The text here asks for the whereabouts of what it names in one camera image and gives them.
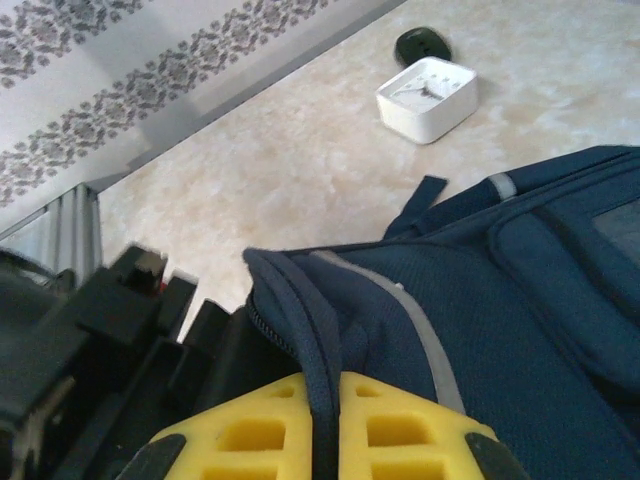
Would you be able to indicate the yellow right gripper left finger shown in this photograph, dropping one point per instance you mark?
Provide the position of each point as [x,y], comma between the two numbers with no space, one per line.
[250,440]

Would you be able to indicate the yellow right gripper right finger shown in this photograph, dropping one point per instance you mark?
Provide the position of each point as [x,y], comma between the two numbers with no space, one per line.
[410,440]

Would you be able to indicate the navy blue backpack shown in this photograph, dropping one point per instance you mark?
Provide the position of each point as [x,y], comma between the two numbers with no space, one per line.
[500,325]

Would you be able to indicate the white square alarm clock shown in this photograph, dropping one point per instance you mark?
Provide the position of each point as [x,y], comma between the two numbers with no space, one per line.
[425,105]

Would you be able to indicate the black computer mouse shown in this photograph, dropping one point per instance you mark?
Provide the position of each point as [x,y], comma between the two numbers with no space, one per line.
[422,42]

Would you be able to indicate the aluminium front rail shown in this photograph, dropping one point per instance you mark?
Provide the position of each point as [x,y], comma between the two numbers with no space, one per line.
[75,230]

